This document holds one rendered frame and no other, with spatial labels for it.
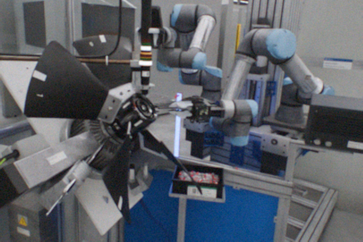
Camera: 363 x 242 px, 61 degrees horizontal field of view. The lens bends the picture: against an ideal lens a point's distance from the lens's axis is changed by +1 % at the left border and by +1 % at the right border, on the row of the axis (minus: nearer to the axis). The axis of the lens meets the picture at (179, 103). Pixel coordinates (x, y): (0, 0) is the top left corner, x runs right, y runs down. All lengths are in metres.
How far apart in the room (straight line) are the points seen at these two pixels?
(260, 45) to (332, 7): 1.52
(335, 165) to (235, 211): 1.56
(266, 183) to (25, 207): 0.98
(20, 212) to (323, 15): 2.42
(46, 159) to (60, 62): 0.27
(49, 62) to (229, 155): 1.27
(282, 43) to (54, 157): 0.91
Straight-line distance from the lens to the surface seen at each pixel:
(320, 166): 2.98
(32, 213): 1.26
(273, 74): 1.90
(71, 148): 0.97
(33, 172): 0.88
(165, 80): 5.19
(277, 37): 1.28
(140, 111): 1.00
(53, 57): 0.92
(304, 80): 1.48
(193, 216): 1.67
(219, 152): 1.91
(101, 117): 1.00
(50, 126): 1.13
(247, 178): 1.47
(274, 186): 1.47
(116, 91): 1.10
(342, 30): 2.77
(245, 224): 1.61
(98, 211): 1.10
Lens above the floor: 1.48
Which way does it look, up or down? 14 degrees down
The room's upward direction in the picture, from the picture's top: 3 degrees clockwise
